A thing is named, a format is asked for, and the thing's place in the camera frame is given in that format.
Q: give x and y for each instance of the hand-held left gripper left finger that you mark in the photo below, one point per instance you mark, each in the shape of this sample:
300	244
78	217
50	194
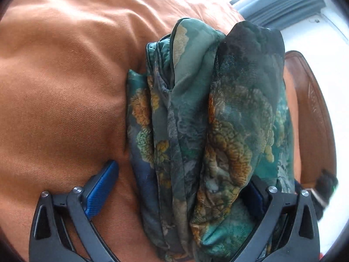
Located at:
102	184

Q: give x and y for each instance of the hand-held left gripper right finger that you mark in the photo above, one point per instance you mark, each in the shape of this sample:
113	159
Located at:
257	196

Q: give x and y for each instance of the green pine-print silk garment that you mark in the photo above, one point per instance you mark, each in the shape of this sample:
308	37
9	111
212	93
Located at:
218	114

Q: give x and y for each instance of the carved wooden headboard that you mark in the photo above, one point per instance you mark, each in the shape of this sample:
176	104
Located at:
316	120

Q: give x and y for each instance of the orange bedspread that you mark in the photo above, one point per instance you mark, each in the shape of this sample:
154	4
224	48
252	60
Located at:
68	87

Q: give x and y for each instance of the grey curtain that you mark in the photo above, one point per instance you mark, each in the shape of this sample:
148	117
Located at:
278	0

